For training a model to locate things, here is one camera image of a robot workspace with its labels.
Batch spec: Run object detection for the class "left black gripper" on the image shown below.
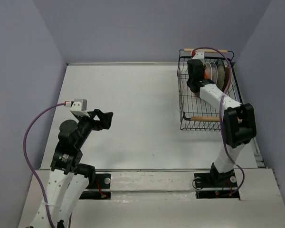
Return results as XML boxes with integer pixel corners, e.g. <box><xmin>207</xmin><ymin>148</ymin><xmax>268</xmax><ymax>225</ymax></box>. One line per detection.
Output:
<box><xmin>76</xmin><ymin>108</ymin><xmax>114</xmax><ymax>147</ymax></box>

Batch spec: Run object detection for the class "white plate teal red rim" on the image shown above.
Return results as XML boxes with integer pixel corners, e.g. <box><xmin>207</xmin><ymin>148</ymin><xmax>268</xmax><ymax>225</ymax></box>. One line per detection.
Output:
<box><xmin>204</xmin><ymin>62</ymin><xmax>212</xmax><ymax>80</ymax></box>

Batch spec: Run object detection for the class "teal rim Hao Wei plate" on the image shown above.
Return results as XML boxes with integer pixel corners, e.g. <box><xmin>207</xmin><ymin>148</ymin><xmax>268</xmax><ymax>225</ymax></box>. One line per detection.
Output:
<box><xmin>210</xmin><ymin>62</ymin><xmax>218</xmax><ymax>84</ymax></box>

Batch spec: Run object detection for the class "black rimmed beige plate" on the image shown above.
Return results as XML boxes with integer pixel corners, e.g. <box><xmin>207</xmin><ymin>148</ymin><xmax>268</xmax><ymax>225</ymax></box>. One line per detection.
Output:
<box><xmin>215</xmin><ymin>59</ymin><xmax>225</xmax><ymax>90</ymax></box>

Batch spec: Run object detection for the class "woven bamboo round plate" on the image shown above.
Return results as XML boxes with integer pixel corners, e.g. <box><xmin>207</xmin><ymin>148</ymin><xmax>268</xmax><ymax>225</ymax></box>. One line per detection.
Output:
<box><xmin>223</xmin><ymin>66</ymin><xmax>232</xmax><ymax>90</ymax></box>

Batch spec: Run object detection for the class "orange plate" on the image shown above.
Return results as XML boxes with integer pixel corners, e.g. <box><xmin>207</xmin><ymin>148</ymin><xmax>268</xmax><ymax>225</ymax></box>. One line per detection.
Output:
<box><xmin>194</xmin><ymin>70</ymin><xmax>208</xmax><ymax>97</ymax></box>

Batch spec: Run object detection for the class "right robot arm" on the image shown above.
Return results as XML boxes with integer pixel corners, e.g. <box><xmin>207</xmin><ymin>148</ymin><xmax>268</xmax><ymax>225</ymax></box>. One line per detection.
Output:
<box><xmin>187</xmin><ymin>59</ymin><xmax>257</xmax><ymax>187</ymax></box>

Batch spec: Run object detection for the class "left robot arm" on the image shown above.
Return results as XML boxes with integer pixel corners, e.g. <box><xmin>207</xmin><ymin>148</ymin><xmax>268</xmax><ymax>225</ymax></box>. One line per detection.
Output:
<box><xmin>29</xmin><ymin>109</ymin><xmax>114</xmax><ymax>228</ymax></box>

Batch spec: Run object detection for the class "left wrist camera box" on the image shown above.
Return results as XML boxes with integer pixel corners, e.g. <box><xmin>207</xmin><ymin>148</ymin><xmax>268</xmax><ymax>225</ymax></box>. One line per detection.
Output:
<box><xmin>70</xmin><ymin>99</ymin><xmax>89</xmax><ymax>117</ymax></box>

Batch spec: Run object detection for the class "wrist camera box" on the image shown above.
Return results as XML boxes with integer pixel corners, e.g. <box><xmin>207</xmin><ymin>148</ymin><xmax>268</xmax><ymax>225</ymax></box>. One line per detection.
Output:
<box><xmin>191</xmin><ymin>50</ymin><xmax>205</xmax><ymax>62</ymax></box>
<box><xmin>70</xmin><ymin>99</ymin><xmax>89</xmax><ymax>117</ymax></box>

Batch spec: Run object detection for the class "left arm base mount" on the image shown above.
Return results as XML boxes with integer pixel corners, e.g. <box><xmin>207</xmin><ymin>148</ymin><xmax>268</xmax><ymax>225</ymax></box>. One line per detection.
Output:
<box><xmin>79</xmin><ymin>173</ymin><xmax>111</xmax><ymax>200</ymax></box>

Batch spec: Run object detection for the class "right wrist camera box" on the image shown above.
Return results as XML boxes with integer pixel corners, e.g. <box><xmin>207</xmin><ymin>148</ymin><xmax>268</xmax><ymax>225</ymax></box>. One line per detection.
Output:
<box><xmin>191</xmin><ymin>50</ymin><xmax>205</xmax><ymax>62</ymax></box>

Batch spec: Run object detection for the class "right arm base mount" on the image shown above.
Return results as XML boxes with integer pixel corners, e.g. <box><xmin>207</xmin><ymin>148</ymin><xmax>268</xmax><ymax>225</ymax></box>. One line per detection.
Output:
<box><xmin>192</xmin><ymin>171</ymin><xmax>240</xmax><ymax>199</ymax></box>

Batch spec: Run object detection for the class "black wire dish rack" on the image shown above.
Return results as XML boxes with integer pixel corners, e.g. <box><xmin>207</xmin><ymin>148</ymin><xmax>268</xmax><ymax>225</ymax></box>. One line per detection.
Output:
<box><xmin>177</xmin><ymin>49</ymin><xmax>243</xmax><ymax>131</ymax></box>

